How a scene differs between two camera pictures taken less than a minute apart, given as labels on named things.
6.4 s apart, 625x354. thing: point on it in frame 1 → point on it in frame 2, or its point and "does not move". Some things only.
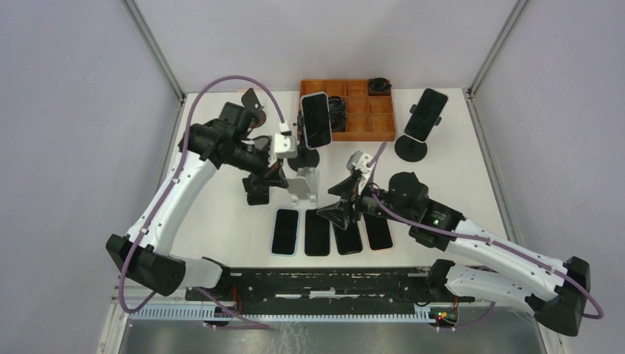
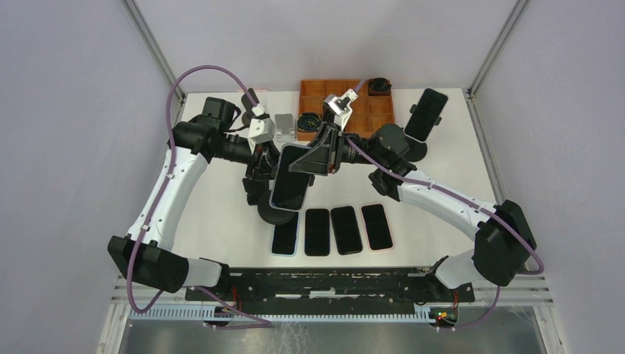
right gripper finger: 340,213 → 315,160
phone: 316,119 → 290,189
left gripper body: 258,178 does not move
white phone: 379,232 does not move
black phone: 348,241 does not move
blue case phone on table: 286,232 does not move
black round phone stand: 306,158 → 274,216
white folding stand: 304,188 → 286,127
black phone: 317,234 does not move
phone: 426,114 does not move
